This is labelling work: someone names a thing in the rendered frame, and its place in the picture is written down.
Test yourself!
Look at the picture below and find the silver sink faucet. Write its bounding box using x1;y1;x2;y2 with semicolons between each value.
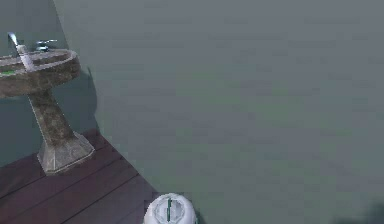
35;39;58;53

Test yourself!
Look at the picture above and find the brown stone pedestal sink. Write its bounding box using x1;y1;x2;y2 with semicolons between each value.
0;48;96;176

